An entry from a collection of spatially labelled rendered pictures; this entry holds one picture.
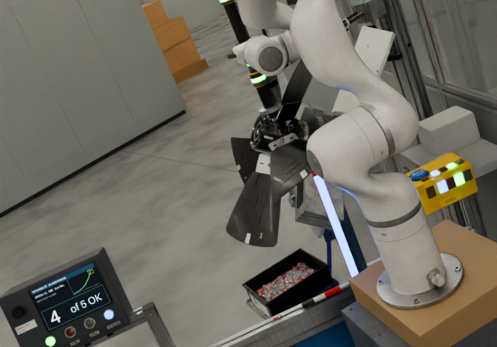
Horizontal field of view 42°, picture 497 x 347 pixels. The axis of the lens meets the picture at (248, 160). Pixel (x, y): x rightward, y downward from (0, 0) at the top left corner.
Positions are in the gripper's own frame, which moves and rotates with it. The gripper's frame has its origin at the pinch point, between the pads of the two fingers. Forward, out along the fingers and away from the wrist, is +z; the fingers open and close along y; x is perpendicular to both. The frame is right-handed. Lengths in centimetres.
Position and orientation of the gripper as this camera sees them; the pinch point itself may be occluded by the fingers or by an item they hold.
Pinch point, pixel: (245, 45)
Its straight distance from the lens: 190.6
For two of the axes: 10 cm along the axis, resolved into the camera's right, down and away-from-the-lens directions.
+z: -2.0, -2.8, 9.4
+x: -3.6, -8.7, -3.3
